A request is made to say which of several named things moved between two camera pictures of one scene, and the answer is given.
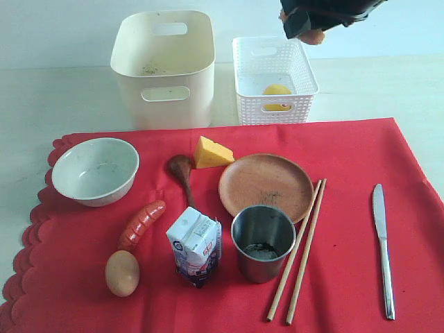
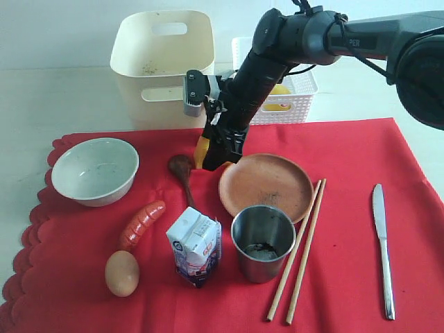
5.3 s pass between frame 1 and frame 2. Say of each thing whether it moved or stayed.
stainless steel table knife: stayed
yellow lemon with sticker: stayed
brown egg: stayed
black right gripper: moved
